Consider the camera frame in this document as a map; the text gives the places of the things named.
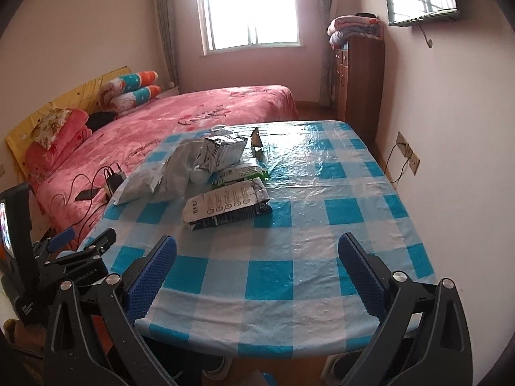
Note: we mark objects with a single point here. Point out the upper striped bolster pillow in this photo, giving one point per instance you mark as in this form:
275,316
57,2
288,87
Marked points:
126,83

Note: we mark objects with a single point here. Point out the folded pink blanket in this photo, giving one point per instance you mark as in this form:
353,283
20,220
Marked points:
41,164

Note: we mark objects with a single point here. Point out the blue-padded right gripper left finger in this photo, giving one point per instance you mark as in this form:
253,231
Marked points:
91,337

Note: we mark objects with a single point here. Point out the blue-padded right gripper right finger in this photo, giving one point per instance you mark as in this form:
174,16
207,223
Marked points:
422,337

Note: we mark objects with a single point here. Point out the green white snack packet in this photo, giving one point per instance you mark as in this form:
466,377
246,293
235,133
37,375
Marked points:
240,172

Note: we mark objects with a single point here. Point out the folded blankets on cabinet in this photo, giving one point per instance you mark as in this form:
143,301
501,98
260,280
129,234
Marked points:
364,25

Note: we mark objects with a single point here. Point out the blue white checkered tablecloth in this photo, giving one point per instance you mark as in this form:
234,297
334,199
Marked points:
273,285

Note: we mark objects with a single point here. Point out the brown wooden cabinet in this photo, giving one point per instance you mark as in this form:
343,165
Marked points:
359,74

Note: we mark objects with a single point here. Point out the wall power socket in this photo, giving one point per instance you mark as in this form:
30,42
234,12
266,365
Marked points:
407,152

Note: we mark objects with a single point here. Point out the striped bolster pillow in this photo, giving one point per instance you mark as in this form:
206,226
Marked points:
126,83
126,102

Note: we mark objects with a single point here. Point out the lower striped bolster pillow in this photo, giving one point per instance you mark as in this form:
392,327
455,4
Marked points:
126,102

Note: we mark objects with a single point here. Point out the white printed package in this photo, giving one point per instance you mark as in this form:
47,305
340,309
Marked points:
243,200

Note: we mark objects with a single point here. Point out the power strip with chargers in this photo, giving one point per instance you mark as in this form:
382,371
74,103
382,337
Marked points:
114,177

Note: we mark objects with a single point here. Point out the white plastic bag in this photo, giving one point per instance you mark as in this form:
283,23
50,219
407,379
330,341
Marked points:
169,176

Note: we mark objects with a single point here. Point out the black phone on bed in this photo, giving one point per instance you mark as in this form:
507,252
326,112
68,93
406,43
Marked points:
87,194

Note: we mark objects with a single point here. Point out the pink floral bed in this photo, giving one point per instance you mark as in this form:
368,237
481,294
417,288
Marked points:
131,140

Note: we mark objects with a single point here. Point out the black garment on bed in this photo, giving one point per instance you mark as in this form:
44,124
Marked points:
100,119

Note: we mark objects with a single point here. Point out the window with white frame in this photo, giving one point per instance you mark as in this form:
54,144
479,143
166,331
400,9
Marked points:
228,25

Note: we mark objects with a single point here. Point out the floral small pillow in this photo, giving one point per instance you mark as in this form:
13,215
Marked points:
46,131

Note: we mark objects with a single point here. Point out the grey left curtain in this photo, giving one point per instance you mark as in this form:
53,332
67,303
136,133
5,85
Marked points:
164,11

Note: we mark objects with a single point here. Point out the small torn dark wrapper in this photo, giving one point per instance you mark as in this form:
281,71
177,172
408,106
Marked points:
255,139

